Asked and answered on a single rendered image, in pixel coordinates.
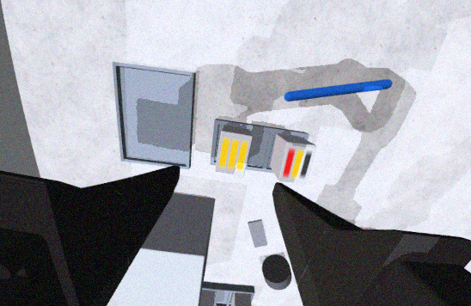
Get grey flat panel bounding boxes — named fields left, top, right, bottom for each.
left=0, top=0, right=40, bottom=177

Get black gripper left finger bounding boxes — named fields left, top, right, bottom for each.
left=0, top=165, right=180, bottom=306

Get blue rod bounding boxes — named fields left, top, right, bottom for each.
left=284, top=79, right=392, bottom=102

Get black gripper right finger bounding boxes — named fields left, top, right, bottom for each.
left=272, top=182, right=471, bottom=306

